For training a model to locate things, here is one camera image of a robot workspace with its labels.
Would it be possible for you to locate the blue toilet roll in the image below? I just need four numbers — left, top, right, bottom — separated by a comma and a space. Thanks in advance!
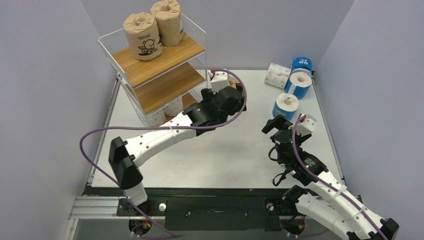
272, 93, 300, 120

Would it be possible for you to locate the brown roll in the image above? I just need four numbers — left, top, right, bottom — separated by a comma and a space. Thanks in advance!
229, 81, 241, 89
150, 0, 184, 47
123, 12, 163, 61

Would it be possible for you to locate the white red-dotted toilet roll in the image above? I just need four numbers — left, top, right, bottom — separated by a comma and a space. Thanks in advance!
163, 96, 184, 117
147, 109, 166, 127

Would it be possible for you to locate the white wire wooden shelf rack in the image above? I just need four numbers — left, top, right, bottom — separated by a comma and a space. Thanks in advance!
97, 14, 207, 126

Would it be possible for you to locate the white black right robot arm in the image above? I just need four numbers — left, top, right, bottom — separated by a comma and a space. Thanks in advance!
261, 114, 400, 240

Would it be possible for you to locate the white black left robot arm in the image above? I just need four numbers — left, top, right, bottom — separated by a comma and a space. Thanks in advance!
108, 83, 247, 215

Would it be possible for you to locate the white floral tissue pack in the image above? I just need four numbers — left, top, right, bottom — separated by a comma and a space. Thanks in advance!
264, 63, 291, 89

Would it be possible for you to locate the blue white wrapped roll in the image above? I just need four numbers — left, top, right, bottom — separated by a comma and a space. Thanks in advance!
284, 68, 313, 100

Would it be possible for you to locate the blue cartoon-face roll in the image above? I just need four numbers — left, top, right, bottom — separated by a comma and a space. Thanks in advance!
290, 56, 313, 77

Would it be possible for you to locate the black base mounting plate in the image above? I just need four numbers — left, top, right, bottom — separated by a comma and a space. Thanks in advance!
82, 187, 350, 233

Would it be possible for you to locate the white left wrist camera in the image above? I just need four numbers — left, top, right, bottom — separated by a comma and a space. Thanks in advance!
207, 70, 230, 94

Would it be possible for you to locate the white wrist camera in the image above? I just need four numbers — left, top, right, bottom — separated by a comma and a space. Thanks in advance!
207, 70, 230, 94
296, 113, 317, 137

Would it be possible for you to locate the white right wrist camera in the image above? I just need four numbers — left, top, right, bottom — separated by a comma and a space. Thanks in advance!
296, 113, 317, 137

